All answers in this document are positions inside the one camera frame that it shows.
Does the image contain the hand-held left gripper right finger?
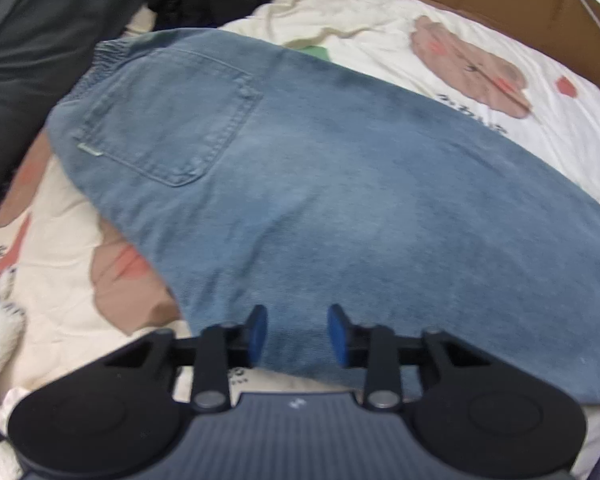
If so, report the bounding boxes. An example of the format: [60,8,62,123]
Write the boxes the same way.
[327,303,508,411]

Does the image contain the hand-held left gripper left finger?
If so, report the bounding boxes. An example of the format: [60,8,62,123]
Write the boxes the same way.
[87,304,270,413]

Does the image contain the blue denim pants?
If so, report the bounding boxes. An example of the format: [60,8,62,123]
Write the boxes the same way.
[45,29,600,406]

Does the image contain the cream bear-print blanket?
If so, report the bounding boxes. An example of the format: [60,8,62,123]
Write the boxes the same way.
[0,0,600,476]

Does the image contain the dark grey pillow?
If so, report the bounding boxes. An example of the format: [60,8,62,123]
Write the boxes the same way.
[0,0,201,226]

